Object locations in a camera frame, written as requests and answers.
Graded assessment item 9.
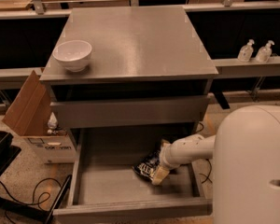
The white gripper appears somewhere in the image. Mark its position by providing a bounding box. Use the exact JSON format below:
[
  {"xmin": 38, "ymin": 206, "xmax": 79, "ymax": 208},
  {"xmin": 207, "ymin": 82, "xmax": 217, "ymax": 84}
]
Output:
[{"xmin": 152, "ymin": 139, "xmax": 190, "ymax": 186}]

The blue chip bag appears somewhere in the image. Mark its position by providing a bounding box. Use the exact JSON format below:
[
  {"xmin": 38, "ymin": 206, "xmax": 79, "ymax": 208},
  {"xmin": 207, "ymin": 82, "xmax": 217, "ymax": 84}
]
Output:
[{"xmin": 133, "ymin": 144, "xmax": 161, "ymax": 185}]

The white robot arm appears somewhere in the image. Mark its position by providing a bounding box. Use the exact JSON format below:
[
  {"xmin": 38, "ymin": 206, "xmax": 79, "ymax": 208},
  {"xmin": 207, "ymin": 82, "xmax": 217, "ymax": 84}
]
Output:
[{"xmin": 152, "ymin": 105, "xmax": 280, "ymax": 224}]

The closed grey top drawer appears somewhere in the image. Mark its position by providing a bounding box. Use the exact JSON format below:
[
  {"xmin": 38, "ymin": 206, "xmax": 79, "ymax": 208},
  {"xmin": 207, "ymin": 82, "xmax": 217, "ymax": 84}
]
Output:
[{"xmin": 50, "ymin": 96, "xmax": 209, "ymax": 128}]

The open grey middle drawer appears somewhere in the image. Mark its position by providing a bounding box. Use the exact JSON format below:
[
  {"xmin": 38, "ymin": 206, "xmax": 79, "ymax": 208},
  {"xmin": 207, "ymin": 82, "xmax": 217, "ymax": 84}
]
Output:
[{"xmin": 54, "ymin": 124, "xmax": 212, "ymax": 224}]

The grey drawer cabinet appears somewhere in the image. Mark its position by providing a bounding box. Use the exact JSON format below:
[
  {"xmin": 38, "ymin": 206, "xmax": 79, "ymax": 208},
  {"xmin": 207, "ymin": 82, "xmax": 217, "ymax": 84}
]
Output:
[{"xmin": 39, "ymin": 6, "xmax": 219, "ymax": 142}]

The black stand leg left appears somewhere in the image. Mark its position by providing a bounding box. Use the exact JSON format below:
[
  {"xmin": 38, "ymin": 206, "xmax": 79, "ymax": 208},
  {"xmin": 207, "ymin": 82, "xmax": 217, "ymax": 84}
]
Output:
[{"xmin": 43, "ymin": 175, "xmax": 72, "ymax": 224}]

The white bottle in box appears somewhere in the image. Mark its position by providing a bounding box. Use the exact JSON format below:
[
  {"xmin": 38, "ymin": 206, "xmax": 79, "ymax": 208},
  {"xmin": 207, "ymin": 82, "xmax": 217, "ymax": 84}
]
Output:
[{"xmin": 48, "ymin": 113, "xmax": 58, "ymax": 130}]

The left clear pump bottle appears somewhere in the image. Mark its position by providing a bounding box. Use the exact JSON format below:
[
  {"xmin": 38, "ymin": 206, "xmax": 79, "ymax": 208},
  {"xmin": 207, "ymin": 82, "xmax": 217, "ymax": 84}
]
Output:
[{"xmin": 237, "ymin": 39, "xmax": 255, "ymax": 63}]

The clear pump bottle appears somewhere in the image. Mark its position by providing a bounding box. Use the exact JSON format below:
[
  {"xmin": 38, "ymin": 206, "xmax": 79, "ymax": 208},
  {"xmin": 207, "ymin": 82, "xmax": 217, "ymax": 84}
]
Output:
[
  {"xmin": 256, "ymin": 40, "xmax": 274, "ymax": 63},
  {"xmin": 237, "ymin": 39, "xmax": 255, "ymax": 63}
]

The white ceramic bowl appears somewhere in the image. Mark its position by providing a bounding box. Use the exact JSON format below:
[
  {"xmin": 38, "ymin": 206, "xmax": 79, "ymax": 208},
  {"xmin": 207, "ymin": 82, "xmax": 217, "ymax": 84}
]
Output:
[{"xmin": 52, "ymin": 40, "xmax": 92, "ymax": 72}]

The open cardboard box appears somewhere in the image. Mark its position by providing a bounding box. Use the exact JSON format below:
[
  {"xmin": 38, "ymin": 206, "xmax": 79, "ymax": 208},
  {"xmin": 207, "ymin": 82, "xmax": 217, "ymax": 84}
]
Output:
[{"xmin": 3, "ymin": 71, "xmax": 76, "ymax": 163}]

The right clear pump bottle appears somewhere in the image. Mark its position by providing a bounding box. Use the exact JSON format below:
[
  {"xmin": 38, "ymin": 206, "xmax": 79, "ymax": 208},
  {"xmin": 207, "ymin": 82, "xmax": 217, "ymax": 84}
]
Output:
[{"xmin": 256, "ymin": 40, "xmax": 274, "ymax": 63}]

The black bin at left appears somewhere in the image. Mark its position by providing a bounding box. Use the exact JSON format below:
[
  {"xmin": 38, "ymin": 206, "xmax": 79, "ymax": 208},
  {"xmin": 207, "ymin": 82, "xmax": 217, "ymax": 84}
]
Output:
[{"xmin": 0, "ymin": 131, "xmax": 21, "ymax": 176}]

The black floor cable right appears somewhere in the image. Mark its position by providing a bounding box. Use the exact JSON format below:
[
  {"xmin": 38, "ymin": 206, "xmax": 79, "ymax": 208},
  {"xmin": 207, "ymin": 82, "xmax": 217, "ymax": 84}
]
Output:
[{"xmin": 195, "ymin": 123, "xmax": 214, "ymax": 185}]

